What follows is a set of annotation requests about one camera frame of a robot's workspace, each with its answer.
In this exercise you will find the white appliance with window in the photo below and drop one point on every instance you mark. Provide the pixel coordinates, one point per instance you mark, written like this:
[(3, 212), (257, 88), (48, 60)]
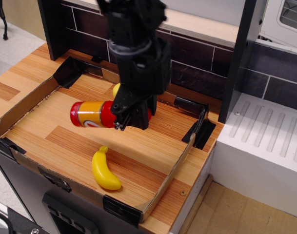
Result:
[(280, 22)]

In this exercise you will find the red hot sauce bottle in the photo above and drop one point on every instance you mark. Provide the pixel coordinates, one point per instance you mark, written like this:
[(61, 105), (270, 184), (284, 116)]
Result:
[(92, 114)]

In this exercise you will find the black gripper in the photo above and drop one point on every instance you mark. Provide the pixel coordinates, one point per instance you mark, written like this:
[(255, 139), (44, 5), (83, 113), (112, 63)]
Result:
[(149, 70)]

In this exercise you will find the cardboard fence with black tape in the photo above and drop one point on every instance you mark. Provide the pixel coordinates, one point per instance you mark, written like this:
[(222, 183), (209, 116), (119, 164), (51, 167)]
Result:
[(155, 167)]

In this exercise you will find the yellow toy banana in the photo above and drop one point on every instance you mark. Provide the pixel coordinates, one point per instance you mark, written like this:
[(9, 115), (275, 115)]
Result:
[(103, 176)]

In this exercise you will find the black vertical cabinet post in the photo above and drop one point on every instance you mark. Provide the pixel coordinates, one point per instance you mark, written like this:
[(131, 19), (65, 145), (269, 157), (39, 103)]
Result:
[(248, 32)]

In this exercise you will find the light wooden shelf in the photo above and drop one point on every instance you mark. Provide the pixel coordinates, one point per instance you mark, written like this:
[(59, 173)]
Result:
[(198, 28)]

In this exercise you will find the black left cabinet panel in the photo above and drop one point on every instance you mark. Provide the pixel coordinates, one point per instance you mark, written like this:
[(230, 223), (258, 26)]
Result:
[(54, 25)]

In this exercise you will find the white ribbed sink drainboard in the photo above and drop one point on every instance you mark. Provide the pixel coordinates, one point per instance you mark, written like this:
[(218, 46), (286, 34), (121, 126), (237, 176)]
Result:
[(256, 153)]

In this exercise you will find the yellow toy bell pepper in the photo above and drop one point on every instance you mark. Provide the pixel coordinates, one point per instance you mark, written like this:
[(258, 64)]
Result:
[(116, 89)]

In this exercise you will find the black oven control panel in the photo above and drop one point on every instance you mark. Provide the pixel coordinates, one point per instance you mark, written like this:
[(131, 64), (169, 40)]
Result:
[(67, 220)]

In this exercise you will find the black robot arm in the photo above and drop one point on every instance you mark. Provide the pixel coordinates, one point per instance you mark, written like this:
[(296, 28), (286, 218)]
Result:
[(132, 24)]

